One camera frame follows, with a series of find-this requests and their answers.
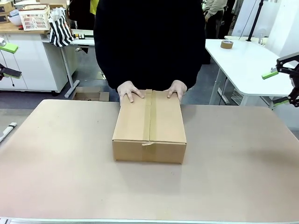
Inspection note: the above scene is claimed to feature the brown packing tape roll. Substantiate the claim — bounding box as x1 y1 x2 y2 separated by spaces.
220 40 235 50

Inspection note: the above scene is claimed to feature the person's left hand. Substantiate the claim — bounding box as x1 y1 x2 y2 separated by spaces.
167 80 188 101

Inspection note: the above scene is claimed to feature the large cardboard box with label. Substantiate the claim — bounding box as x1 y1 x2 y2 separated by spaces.
0 1 15 14

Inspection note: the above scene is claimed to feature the brown tape strip on box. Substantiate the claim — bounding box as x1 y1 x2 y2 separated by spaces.
142 89 157 147

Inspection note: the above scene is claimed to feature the open cardboard box on floor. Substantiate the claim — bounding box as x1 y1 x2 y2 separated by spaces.
72 86 110 102

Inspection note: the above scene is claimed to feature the person's right hand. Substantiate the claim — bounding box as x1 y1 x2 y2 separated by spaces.
117 81 145 103

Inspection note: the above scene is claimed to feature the person in yellow vest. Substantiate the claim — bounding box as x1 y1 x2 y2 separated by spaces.
69 0 98 30

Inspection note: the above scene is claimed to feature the white plastic crate basket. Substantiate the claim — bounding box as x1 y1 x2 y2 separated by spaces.
18 4 51 31

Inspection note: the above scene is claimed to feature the brown cardboard shipping box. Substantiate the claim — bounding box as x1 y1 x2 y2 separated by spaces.
112 89 187 164

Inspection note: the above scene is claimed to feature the person in black sweater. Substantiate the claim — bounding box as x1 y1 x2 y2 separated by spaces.
93 0 206 103

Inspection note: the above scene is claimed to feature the black white striped bag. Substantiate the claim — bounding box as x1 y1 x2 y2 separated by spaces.
48 8 75 47

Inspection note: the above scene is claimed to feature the white bowl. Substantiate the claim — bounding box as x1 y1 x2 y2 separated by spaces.
7 13 23 27

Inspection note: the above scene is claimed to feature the person in beige shirt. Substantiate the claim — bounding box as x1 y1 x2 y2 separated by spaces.
203 0 234 39

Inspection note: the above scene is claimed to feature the white desk with grey leg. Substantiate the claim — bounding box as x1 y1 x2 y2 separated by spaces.
61 29 95 98

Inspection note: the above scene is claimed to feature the black stand pole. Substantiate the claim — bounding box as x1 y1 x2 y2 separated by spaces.
245 0 264 42

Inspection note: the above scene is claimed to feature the white stick with black band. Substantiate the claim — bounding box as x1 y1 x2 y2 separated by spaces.
0 122 17 143

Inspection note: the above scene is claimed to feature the black yellow clamp tool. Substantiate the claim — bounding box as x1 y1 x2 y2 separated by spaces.
72 33 94 40

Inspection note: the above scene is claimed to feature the white cabinet with wooden top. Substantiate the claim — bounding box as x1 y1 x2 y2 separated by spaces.
0 23 78 93

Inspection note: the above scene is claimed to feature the wire basket under side table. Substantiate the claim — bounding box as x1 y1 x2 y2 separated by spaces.
230 88 246 105

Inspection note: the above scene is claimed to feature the white side table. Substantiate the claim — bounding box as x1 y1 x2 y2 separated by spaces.
205 35 299 110

